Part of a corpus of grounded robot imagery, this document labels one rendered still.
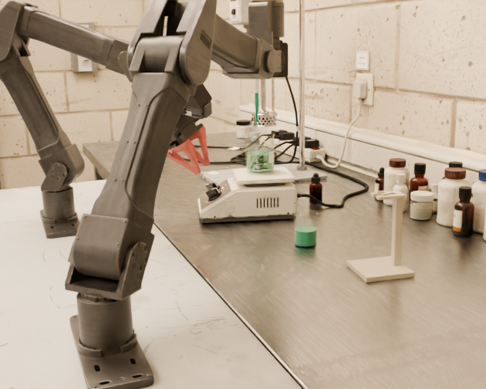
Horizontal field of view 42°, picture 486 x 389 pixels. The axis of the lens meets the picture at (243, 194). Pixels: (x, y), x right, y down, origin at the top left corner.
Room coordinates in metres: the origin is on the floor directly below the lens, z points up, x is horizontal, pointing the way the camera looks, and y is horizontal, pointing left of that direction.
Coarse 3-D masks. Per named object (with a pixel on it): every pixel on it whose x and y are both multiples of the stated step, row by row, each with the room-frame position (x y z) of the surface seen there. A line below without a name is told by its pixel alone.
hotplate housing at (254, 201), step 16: (240, 192) 1.23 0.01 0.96; (256, 192) 1.23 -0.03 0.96; (272, 192) 1.23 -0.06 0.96; (288, 192) 1.24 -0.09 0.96; (208, 208) 1.22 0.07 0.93; (224, 208) 1.23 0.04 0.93; (240, 208) 1.23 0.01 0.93; (256, 208) 1.23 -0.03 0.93; (272, 208) 1.23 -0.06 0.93; (288, 208) 1.24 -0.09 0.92
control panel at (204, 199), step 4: (220, 184) 1.33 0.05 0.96; (224, 184) 1.31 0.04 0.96; (228, 184) 1.29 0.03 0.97; (220, 188) 1.30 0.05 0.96; (224, 188) 1.28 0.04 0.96; (228, 188) 1.26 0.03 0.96; (224, 192) 1.25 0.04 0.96; (228, 192) 1.23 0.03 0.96; (200, 196) 1.34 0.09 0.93; (204, 196) 1.31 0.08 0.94; (220, 196) 1.24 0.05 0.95; (200, 200) 1.30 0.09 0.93; (204, 200) 1.28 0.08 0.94; (216, 200) 1.23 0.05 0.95; (204, 204) 1.25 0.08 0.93; (208, 204) 1.24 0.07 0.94
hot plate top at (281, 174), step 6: (276, 168) 1.34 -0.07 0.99; (282, 168) 1.34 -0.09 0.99; (234, 174) 1.30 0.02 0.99; (240, 174) 1.29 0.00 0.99; (246, 174) 1.29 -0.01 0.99; (252, 174) 1.28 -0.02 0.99; (264, 174) 1.28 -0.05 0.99; (270, 174) 1.28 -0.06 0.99; (276, 174) 1.28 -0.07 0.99; (282, 174) 1.28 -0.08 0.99; (288, 174) 1.28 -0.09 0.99; (240, 180) 1.24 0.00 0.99; (246, 180) 1.24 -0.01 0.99; (252, 180) 1.24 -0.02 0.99; (258, 180) 1.24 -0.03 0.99; (264, 180) 1.24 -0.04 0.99; (270, 180) 1.24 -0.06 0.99; (276, 180) 1.24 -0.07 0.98; (282, 180) 1.24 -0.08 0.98; (288, 180) 1.24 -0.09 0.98; (294, 180) 1.25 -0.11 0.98
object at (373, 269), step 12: (372, 192) 0.95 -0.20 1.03; (384, 192) 0.95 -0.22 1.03; (396, 192) 0.95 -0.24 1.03; (396, 204) 0.94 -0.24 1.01; (396, 216) 0.94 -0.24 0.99; (396, 228) 0.94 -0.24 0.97; (396, 240) 0.94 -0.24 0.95; (396, 252) 0.94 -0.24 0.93; (348, 264) 0.96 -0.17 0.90; (360, 264) 0.95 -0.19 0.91; (372, 264) 0.95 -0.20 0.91; (384, 264) 0.95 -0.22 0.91; (396, 264) 0.94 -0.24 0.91; (360, 276) 0.91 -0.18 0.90; (372, 276) 0.89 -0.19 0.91; (384, 276) 0.90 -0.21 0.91; (396, 276) 0.90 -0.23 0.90; (408, 276) 0.91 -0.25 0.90
